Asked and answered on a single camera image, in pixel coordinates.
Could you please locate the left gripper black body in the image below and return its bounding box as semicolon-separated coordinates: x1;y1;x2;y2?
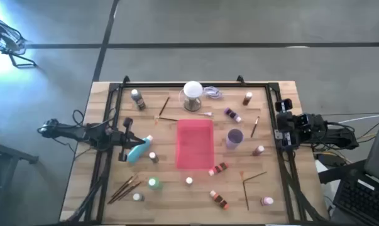
112;117;134;163

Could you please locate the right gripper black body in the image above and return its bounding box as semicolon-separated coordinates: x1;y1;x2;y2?
274;98;306;149

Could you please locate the purple paint bottle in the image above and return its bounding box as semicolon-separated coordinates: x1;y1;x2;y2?
224;107;243;124

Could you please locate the black floor fan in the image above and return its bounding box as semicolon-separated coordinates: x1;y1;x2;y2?
0;14;38;69

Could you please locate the reddish brown paint bottle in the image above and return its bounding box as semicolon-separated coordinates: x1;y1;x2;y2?
251;144;265;157

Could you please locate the white dome glass jar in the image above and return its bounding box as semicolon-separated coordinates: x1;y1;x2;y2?
182;80;204;112

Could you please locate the white floor cable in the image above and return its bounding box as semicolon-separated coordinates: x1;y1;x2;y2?
338;114;379;125

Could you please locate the black keyboard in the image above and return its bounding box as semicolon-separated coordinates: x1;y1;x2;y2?
332;169;379;226

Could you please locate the purple plastic cup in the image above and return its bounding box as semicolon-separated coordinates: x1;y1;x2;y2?
225;127;245;150

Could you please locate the large teal paint bottle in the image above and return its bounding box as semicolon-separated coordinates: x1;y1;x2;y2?
126;134;154;165

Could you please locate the green paint bottle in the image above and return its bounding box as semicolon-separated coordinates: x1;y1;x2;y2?
147;176;163;191

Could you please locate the white lamp cable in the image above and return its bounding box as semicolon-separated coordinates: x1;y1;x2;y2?
178;85;225;117

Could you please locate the dark brown paint bottle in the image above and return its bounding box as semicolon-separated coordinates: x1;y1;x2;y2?
242;91;253;107

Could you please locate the yellow floor cable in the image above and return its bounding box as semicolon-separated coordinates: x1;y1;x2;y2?
314;131;379;158

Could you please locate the black metal table frame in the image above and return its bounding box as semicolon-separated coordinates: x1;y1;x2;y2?
63;75;330;226

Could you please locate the black power brick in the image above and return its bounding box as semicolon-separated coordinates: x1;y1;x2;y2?
316;152;347;168

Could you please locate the red paint bottle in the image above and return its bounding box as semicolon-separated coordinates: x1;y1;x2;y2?
207;162;230;176

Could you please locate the orange paint bottle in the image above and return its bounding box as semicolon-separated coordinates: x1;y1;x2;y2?
209;190;230;211

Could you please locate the black side cart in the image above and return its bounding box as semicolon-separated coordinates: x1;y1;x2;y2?
0;137;40;226

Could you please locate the pink plastic tray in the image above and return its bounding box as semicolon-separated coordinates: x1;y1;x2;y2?
175;119;216;171

